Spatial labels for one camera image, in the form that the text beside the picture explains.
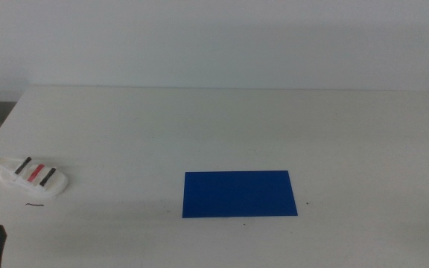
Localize white sandal black red stripes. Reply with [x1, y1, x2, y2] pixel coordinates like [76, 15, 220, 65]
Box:
[0, 156, 69, 200]

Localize blue rectangular mat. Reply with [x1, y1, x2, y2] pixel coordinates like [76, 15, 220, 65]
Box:
[182, 170, 299, 219]

